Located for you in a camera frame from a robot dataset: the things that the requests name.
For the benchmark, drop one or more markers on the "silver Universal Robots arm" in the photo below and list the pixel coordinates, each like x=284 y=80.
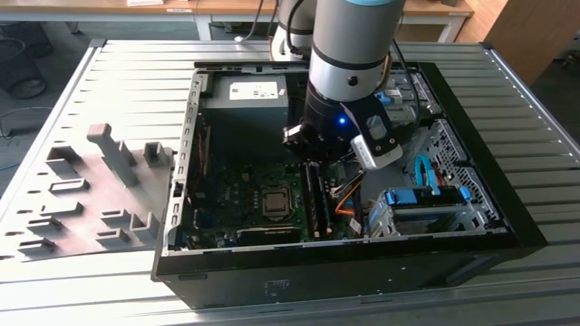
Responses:
x=354 y=40

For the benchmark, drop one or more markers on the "blue plastic drive carrier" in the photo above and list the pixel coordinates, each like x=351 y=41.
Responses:
x=386 y=98

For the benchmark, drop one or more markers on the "grey power supply unit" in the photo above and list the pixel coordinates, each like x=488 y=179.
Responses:
x=254 y=103

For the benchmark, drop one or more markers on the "silver CPU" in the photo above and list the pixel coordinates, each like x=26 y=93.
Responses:
x=274 y=202

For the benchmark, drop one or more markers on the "blue disk carrier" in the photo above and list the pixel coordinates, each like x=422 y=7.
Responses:
x=400 y=197

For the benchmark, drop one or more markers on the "green motherboard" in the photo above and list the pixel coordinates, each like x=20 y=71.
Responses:
x=235 y=200

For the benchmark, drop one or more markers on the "black disk drive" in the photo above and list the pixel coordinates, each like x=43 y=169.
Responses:
x=439 y=198

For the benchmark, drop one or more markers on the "grey metal disk bay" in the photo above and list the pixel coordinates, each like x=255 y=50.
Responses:
x=426 y=212

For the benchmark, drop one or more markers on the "black expansion card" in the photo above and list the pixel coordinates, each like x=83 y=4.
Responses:
x=267 y=236

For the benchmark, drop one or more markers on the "black PC case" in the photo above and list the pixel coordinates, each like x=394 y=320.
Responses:
x=318 y=278

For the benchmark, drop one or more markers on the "grey parts rack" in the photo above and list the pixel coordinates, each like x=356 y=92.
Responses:
x=114 y=203

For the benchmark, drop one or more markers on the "white paper sheet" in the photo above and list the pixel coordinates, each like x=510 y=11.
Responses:
x=144 y=2

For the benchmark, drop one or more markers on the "wooden cabinet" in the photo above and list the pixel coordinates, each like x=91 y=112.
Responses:
x=535 y=34

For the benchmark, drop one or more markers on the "black chair base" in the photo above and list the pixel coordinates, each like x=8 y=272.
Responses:
x=572 y=61

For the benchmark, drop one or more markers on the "wooden desk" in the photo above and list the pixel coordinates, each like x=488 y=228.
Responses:
x=91 y=6

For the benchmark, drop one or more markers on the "black wheeled bin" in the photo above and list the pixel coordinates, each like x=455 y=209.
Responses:
x=23 y=68

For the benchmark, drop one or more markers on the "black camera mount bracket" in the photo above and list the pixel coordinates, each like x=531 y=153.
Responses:
x=363 y=112

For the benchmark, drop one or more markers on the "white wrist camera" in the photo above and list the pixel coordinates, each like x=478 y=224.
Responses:
x=376 y=159

